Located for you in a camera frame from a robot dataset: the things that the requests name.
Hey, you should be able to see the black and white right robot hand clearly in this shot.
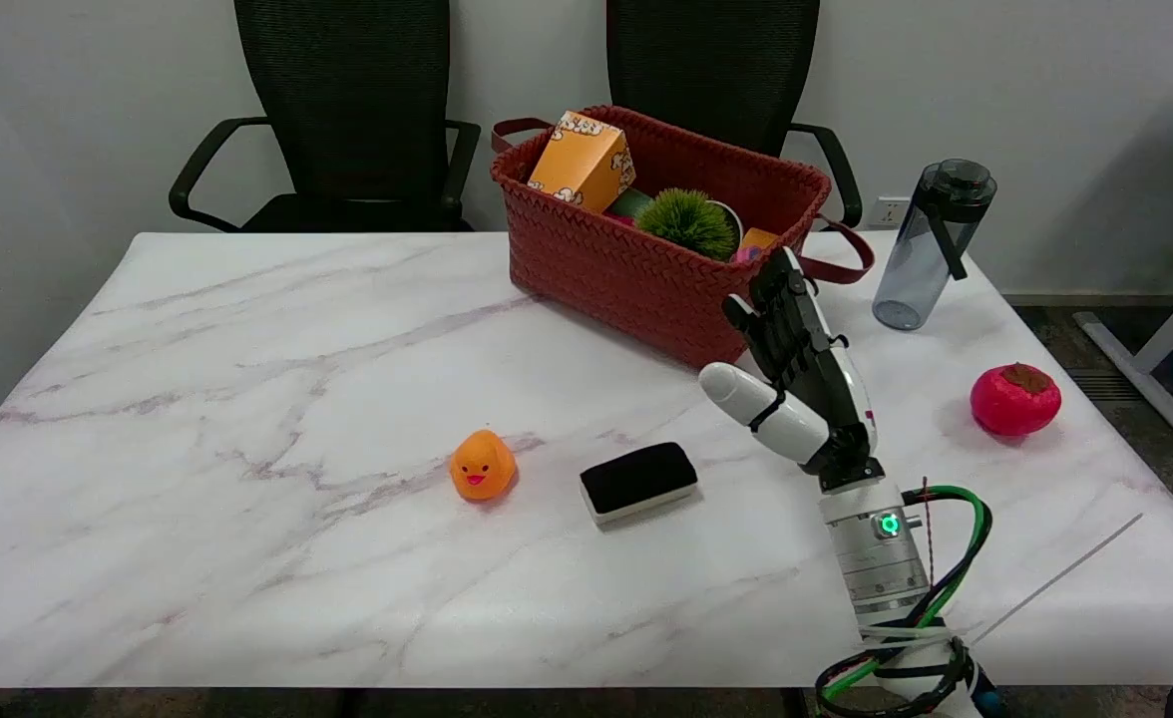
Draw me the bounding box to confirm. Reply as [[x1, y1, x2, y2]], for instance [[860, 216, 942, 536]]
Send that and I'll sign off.
[[698, 246, 887, 492]]

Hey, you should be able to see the black translucent water bottle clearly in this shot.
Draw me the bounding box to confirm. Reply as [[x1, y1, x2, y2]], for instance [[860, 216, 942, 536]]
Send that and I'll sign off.
[[871, 158, 998, 332]]

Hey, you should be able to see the green fuzzy ball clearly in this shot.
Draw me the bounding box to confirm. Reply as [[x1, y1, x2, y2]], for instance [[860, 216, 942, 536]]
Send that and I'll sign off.
[[634, 188, 739, 262]]

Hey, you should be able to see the black whiteboard eraser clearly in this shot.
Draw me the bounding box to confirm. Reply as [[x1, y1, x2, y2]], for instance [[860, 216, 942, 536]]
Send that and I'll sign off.
[[579, 442, 700, 527]]

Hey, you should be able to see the red woven basket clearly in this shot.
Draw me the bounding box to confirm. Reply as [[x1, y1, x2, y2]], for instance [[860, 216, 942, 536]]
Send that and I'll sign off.
[[490, 105, 876, 379]]

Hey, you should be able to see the red persimmon toy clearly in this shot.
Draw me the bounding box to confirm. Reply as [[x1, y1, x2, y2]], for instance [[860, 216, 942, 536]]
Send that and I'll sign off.
[[970, 362, 1063, 438]]

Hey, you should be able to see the orange popcorn box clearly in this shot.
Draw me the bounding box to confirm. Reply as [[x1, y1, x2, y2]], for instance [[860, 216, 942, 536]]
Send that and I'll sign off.
[[527, 110, 637, 214]]

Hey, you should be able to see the white zip tie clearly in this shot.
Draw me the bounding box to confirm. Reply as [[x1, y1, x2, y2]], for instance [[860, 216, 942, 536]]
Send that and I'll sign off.
[[966, 514, 1144, 646]]

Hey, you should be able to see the black mesh office chair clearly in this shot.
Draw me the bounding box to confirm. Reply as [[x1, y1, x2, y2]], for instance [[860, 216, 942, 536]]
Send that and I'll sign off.
[[604, 0, 864, 230], [168, 0, 483, 234]]

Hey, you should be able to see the white desk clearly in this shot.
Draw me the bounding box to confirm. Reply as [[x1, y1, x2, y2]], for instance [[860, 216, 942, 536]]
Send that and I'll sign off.
[[1073, 97, 1173, 447]]

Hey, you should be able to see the orange rubber duck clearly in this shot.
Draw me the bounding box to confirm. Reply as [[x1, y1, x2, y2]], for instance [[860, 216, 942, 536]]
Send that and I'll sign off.
[[448, 429, 519, 503]]

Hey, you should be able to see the green cable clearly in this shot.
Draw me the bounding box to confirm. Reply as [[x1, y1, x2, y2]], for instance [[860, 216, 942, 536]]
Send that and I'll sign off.
[[816, 486, 992, 704]]

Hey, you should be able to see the thin black cable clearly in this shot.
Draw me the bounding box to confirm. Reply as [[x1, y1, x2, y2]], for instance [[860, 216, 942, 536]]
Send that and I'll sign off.
[[814, 486, 994, 718]]

